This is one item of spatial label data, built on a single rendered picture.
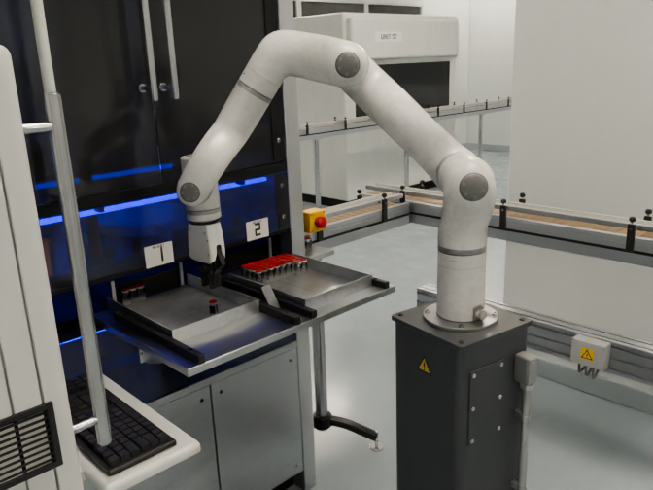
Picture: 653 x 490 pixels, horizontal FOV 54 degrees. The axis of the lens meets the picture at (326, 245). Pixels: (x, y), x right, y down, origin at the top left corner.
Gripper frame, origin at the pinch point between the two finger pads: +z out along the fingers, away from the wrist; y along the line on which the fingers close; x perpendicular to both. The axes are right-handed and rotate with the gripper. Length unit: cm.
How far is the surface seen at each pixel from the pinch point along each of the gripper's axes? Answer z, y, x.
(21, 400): -3, 35, -59
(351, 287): 9.2, 15.1, 35.5
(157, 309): 10.2, -16.8, -6.9
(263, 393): 52, -21, 29
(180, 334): 9.2, 5.6, -13.7
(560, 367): 91, 9, 180
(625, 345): 46, 58, 122
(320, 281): 10.7, 0.9, 37.0
